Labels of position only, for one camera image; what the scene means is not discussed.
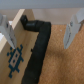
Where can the wooden drawer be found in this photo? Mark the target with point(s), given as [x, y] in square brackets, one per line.
[20, 46]

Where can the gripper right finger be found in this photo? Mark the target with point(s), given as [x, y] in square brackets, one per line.
[70, 32]

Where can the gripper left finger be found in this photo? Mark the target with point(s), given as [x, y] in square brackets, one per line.
[8, 32]

